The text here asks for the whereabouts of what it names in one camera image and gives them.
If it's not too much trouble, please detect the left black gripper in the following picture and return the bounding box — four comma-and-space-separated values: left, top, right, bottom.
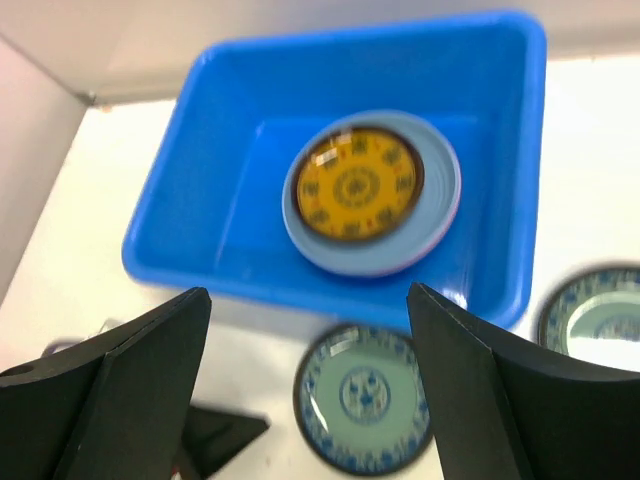
171, 405, 270, 479

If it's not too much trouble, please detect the blue white plate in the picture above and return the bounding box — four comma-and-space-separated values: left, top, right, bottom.
292, 323, 433, 477
537, 263, 639, 371

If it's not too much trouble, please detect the blue plastic bin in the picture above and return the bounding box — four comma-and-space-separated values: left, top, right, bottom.
122, 11, 547, 329

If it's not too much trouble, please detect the yellow patterned plate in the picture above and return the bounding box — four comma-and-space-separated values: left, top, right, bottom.
290, 124, 425, 244

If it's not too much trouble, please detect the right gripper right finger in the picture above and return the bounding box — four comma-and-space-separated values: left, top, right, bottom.
407, 283, 639, 479

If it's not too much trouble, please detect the light blue plastic plate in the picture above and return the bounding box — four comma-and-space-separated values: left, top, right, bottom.
281, 110, 462, 278

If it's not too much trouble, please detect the left aluminium rail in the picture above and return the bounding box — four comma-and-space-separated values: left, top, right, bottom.
0, 32, 99, 106

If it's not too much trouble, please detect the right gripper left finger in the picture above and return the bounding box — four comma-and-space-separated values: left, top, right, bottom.
1, 288, 211, 479

